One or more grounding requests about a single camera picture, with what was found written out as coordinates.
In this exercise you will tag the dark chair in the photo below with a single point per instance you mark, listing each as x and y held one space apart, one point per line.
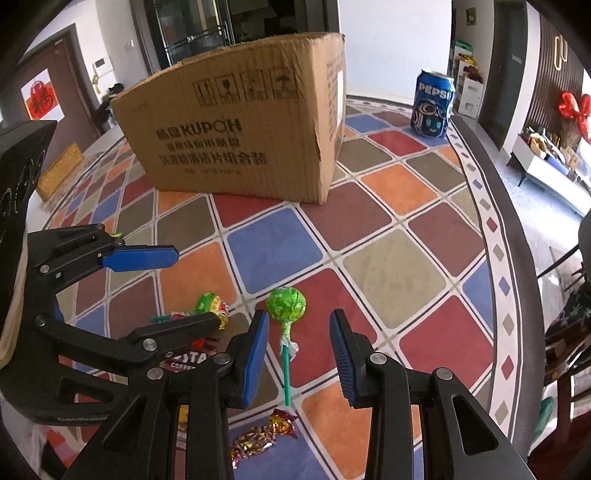
565 392

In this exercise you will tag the white low cabinet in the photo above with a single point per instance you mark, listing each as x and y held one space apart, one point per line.
549 175

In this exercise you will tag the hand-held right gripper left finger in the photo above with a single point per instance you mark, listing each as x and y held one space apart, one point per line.
256 355

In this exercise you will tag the red bow decoration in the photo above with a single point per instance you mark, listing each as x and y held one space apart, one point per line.
575 110

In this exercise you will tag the dark interior door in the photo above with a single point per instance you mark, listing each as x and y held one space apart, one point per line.
501 69

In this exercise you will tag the red coffee packet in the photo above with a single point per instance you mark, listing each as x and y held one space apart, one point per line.
194 356

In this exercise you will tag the red and white door poster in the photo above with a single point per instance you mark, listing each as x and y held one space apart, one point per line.
41 94

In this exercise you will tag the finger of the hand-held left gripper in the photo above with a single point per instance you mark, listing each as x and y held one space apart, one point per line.
138 258
184 328

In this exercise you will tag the green and red lollipop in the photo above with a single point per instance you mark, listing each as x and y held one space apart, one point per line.
210 304

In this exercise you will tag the blue soda can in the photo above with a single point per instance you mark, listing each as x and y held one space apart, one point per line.
431 106

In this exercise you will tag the white storage shelf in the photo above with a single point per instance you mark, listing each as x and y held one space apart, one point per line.
466 87

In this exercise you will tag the dark floral cloth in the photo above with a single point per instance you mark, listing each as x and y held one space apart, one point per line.
570 323

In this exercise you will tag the dark slatted wall panel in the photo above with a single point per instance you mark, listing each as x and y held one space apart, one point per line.
554 46

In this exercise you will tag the red and gold candy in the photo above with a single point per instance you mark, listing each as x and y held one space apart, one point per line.
258 436

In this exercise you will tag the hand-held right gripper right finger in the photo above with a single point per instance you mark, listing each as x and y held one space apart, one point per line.
344 360

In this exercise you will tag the dark glass door cabinet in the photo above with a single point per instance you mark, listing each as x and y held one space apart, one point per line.
194 27

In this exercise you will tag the colourful checkered tablecloth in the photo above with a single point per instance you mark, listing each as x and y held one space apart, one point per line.
369 240

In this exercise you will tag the yellow tissue box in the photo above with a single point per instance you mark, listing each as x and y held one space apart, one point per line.
60 170

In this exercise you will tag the brown wooden door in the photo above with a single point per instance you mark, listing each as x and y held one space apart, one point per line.
69 60

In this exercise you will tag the brown cardboard box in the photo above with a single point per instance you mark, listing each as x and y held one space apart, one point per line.
231 129

